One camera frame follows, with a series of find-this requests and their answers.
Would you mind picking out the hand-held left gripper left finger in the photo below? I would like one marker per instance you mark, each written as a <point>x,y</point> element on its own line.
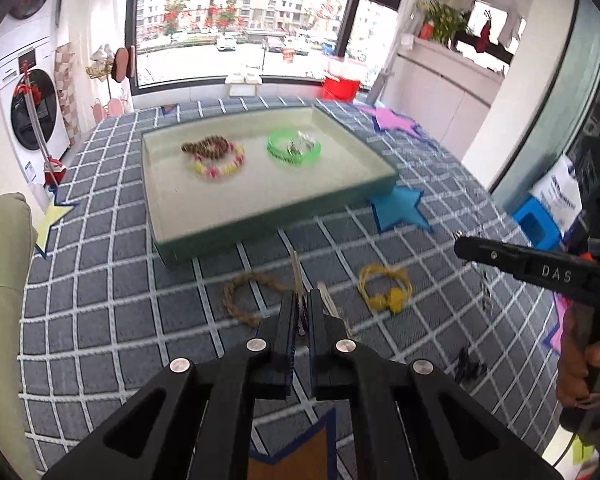
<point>280,340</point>

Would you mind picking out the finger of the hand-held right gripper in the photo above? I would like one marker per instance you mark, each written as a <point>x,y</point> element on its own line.
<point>510,260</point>

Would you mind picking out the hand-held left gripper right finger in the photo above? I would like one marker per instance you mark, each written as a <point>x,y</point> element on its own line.
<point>325,340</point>

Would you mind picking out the teal rectangular tray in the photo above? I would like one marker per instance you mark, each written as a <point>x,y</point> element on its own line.
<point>260,195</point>

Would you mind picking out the green plastic bangle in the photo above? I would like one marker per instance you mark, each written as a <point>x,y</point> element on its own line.
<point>275,155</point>

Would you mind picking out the person's right hand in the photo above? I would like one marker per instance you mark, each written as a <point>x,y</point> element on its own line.
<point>570,375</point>

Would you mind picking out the blue plastic stool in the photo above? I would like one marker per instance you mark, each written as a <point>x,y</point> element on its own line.
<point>535,222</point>

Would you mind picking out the white plastic bag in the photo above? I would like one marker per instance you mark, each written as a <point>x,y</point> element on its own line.
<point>555,190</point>

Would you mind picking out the pink paper sheet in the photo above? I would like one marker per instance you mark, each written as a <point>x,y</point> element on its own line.
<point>555,330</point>

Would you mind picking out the black hair clip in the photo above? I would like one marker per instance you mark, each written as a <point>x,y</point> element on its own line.
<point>470,367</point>

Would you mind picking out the orange star sticker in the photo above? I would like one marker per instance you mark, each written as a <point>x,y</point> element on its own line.
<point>290,455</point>

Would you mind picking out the blue star sticker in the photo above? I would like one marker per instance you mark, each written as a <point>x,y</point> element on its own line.
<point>397,207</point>

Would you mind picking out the grey checked mat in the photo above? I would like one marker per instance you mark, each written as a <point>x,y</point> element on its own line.
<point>130,320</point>

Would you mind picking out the white low cabinet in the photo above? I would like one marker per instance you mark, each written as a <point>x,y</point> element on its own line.
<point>440,90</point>

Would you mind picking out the pink star sticker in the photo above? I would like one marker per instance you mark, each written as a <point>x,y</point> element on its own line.
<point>390,120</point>

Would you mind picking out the red hanging decoration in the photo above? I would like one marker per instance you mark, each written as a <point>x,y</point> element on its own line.
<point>484,35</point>

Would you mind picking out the potted green plant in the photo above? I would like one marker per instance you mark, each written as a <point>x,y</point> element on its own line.
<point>445,22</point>

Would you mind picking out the red basin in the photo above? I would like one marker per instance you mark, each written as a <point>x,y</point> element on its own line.
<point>340,89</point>

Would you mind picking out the yellow star sticker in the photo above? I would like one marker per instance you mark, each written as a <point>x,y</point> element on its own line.
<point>55,220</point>

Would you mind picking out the white shoes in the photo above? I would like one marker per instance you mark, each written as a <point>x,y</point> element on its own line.
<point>242,82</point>

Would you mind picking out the light green sofa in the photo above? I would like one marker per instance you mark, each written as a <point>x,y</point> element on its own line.
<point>0,335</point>

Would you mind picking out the red and white mop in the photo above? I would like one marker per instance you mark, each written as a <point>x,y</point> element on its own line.
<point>52,172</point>

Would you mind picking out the pink slippers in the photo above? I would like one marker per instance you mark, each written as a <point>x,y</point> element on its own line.
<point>109,108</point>

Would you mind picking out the tiled pattern board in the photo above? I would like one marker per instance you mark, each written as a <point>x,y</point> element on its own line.
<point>67,95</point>

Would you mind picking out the white ornament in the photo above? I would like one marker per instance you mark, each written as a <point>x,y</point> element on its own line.
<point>100,62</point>

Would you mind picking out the white washing machine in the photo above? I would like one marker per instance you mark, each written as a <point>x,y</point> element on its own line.
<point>15,125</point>

